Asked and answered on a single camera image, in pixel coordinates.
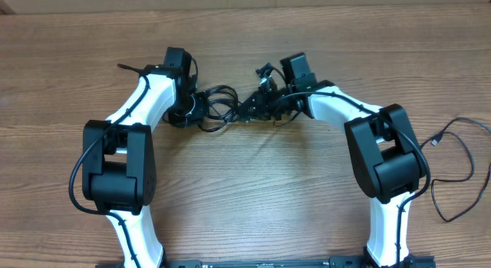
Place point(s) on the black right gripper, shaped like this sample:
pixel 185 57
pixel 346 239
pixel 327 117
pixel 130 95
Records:
pixel 259 105

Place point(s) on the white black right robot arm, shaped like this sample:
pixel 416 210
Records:
pixel 385 156

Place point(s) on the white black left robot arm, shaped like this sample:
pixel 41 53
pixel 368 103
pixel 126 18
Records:
pixel 119 171

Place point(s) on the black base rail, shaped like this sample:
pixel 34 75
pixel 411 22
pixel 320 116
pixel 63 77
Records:
pixel 264 262

